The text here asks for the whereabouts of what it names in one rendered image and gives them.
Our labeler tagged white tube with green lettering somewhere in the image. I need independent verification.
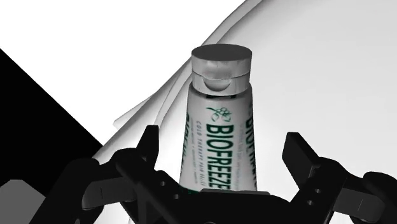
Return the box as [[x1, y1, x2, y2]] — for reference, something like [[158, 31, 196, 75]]
[[179, 43, 258, 193]]

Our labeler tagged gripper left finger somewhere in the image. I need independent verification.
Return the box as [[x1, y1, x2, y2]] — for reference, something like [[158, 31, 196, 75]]
[[29, 125, 188, 224]]

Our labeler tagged white toilet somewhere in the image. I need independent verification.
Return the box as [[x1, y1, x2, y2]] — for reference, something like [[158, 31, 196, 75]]
[[92, 0, 397, 224]]

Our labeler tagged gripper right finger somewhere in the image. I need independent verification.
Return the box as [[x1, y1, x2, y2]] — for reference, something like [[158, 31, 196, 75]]
[[281, 131, 397, 224]]

